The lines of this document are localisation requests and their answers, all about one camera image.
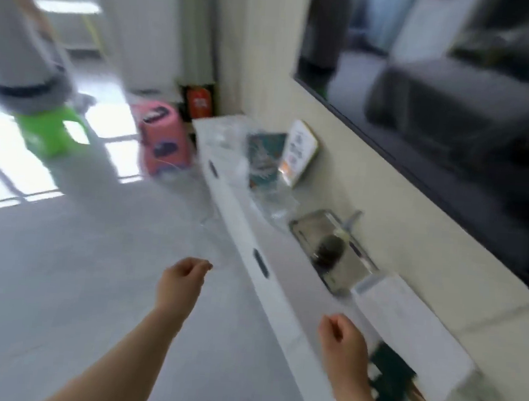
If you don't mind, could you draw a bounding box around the clear glass ashtray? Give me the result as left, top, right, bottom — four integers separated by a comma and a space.
248, 183, 301, 232

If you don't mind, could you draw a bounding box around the dark green tissue pack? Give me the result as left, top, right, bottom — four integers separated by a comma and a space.
365, 341, 419, 401

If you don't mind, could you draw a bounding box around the pink plastic stool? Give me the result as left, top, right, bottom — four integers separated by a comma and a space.
126, 99, 199, 181

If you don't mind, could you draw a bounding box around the white standing air conditioner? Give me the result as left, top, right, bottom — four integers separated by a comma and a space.
78, 0, 188, 97

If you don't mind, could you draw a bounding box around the white handwritten paper stack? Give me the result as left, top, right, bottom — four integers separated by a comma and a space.
343, 268, 485, 401

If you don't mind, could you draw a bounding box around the stainless steel tray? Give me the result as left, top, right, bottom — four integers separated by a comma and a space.
283, 205, 382, 299

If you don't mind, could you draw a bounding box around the person's left forearm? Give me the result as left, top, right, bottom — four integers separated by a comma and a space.
41, 297, 182, 401

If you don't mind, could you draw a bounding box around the person's left hand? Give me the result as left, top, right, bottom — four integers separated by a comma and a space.
152, 254, 214, 324

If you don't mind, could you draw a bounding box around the person's right hand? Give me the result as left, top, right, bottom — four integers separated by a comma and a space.
312, 311, 375, 392

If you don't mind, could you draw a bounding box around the black television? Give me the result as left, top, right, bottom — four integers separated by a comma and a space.
275, 0, 529, 305

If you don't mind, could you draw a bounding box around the glass bottle with pump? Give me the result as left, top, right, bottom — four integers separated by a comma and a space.
312, 206, 364, 274

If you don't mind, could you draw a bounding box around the white calligraphy plaque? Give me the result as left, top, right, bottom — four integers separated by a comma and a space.
277, 118, 322, 190

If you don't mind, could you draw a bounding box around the beige curtain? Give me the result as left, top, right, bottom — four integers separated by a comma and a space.
171, 0, 220, 88

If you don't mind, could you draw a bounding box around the red box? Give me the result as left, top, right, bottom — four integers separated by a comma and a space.
181, 85, 218, 122

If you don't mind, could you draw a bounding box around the green plastic stool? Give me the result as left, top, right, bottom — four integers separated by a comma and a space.
10, 101, 93, 163

